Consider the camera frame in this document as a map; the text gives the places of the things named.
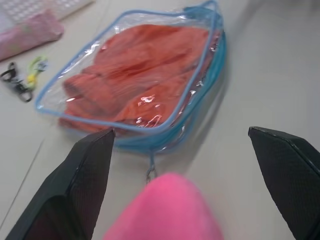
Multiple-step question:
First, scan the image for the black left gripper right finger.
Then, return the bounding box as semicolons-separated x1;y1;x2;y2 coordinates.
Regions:
247;126;320;240

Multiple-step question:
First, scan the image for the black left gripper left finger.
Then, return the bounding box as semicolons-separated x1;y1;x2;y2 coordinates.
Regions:
5;128;116;240

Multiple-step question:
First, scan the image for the clear blue-trimmed plastic pouch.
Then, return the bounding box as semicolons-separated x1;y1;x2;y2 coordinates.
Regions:
34;0;228;182

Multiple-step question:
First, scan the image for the orange cloth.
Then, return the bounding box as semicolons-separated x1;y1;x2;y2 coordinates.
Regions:
58;24;210;134

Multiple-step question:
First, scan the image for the pale pink cloth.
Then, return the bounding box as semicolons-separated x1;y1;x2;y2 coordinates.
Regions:
0;8;65;63

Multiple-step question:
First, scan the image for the black carabiner clip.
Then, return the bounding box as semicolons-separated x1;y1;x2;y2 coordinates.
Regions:
0;61;33;103

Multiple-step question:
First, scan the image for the yellow green carabiner clip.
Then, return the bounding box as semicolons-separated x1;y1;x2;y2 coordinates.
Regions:
26;55;49;90

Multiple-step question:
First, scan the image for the white keyboard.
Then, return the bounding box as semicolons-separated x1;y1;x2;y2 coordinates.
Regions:
0;0;96;30

